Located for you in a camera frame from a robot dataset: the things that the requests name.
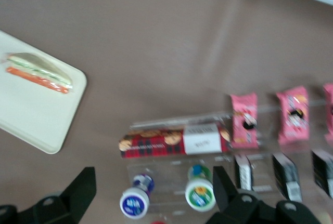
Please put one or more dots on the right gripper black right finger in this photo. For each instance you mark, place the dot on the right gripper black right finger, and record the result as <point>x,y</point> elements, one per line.
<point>229,203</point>

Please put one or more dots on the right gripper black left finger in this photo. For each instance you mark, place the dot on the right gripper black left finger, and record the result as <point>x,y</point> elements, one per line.
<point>75,198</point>

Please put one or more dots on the triangle sandwich thick orange layer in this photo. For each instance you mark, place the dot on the triangle sandwich thick orange layer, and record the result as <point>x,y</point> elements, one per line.
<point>39,74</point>

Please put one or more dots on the beige rectangular tray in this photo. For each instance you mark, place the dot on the beige rectangular tray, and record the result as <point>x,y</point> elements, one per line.
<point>31,117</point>

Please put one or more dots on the green lid yogurt cup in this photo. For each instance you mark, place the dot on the green lid yogurt cup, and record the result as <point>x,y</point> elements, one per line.
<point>200,195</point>

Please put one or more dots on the small black drink carton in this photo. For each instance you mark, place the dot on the small black drink carton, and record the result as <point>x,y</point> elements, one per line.
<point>323,174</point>
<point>243,172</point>
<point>287,177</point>

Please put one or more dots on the blue lid yogurt cup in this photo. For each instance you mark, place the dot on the blue lid yogurt cup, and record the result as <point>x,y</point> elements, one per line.
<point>134,204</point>

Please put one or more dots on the clear acrylic stepped display stand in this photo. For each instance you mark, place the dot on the clear acrylic stepped display stand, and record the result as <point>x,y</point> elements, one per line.
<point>169,168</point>

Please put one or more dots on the red lid yogurt cup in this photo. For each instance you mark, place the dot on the red lid yogurt cup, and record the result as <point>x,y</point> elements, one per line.
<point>158,222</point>

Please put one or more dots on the pink snack packet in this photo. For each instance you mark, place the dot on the pink snack packet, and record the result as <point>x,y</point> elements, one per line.
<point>329,112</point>
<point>292,116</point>
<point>244,120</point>

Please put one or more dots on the red tartan cookie box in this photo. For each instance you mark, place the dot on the red tartan cookie box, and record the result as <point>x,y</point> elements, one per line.
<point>156,143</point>

